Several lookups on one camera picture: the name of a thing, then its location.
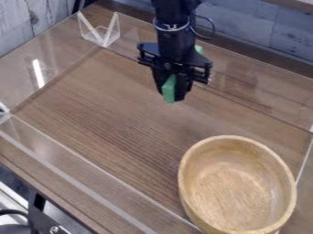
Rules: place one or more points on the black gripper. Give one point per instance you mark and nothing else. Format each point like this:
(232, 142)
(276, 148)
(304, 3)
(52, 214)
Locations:
(175, 39)

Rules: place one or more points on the green rectangular stick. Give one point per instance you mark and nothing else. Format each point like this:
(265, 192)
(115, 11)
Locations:
(191, 65)

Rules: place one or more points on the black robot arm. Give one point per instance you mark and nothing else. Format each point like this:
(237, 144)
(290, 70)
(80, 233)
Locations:
(174, 11)

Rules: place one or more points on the wooden bowl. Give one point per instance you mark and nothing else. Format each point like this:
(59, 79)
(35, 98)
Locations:
(236, 186)

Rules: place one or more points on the clear acrylic corner bracket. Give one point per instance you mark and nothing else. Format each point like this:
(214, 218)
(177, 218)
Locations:
(102, 36)

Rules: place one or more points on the clear acrylic enclosure wall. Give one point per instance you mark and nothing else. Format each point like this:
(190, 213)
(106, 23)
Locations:
(104, 204)

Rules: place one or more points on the black table frame leg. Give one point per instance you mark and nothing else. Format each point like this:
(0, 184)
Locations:
(50, 219)

